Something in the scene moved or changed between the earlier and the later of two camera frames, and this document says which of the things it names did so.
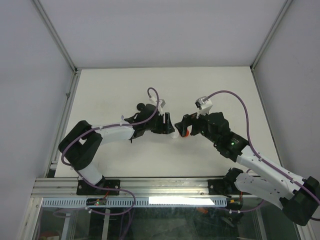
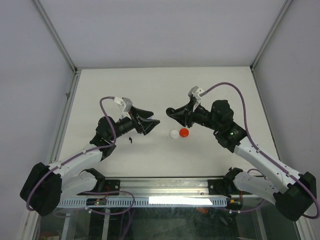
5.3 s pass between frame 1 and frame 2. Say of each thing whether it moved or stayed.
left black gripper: moved
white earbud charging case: stayed
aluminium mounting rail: stayed
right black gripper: moved
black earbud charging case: moved
